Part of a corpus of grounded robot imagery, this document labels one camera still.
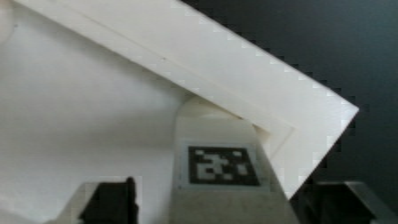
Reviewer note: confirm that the white square table top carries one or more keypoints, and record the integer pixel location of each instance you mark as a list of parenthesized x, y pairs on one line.
[(107, 60)]

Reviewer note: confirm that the white table leg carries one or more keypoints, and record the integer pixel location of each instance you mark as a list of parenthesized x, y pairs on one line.
[(226, 190)]

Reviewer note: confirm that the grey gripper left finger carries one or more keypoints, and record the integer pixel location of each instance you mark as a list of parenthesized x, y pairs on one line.
[(101, 204)]

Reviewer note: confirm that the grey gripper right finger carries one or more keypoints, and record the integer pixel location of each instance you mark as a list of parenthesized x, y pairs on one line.
[(338, 202)]

